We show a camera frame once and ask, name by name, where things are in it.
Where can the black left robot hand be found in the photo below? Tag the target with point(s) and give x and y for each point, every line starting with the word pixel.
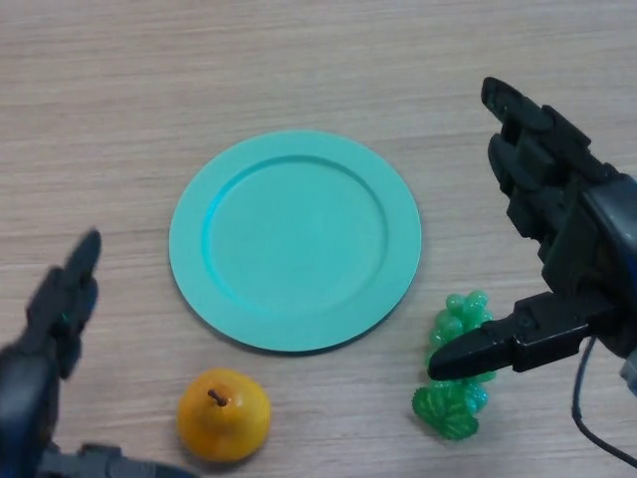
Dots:
pixel 30 388

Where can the yellow pear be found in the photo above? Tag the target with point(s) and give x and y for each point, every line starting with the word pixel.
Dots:
pixel 221 423

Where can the teal round plate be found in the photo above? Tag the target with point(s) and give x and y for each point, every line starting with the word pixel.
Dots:
pixel 298 244

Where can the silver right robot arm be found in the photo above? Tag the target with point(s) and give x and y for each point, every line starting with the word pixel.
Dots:
pixel 629 373

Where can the green plastic grape bunch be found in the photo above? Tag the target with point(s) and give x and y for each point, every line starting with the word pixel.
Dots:
pixel 448 413

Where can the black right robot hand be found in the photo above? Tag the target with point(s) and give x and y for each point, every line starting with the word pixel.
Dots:
pixel 592 249

